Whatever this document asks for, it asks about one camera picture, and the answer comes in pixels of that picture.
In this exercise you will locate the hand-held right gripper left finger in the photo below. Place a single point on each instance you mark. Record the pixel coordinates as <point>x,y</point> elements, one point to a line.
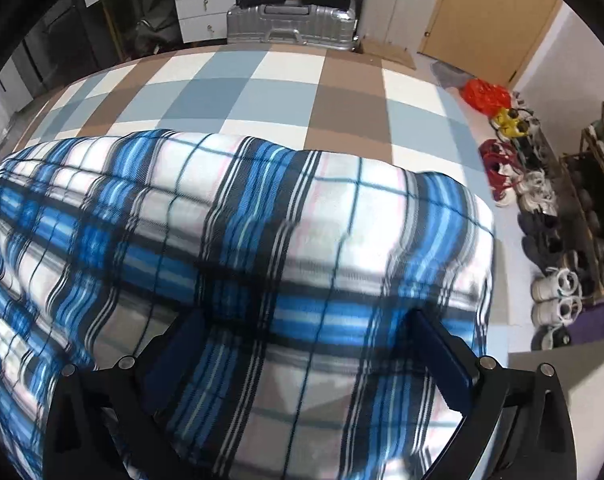
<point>174,360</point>

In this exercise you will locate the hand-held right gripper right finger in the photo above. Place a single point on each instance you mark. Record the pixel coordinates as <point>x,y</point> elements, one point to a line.
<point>444,360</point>

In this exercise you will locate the blue plaid shirt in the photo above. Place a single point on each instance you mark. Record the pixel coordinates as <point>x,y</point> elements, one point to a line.
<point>282,220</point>

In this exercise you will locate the purple bag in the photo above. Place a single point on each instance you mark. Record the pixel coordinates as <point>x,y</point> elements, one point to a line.
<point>597,320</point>

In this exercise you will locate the row of shoes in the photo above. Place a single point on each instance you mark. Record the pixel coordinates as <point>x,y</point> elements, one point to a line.
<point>502,160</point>

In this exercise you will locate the orange plastic bag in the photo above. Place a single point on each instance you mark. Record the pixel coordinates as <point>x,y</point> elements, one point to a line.
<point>482,95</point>

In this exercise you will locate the checked bed cover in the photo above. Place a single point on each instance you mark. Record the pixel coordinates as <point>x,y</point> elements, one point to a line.
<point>262,95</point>

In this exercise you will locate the grey floor mat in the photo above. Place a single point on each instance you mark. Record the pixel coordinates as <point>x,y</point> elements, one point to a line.
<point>447,72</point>

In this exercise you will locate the wooden door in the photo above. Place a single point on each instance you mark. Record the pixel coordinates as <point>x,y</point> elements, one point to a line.
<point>487,15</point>

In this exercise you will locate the white drawer desk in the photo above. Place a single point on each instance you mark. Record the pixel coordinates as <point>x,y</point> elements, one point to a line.
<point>202,5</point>

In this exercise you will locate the white upright suitcase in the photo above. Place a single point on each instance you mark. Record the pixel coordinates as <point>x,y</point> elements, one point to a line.
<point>397,5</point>

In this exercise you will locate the silver suitcase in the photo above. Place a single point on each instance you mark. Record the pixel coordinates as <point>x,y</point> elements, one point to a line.
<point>292,17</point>

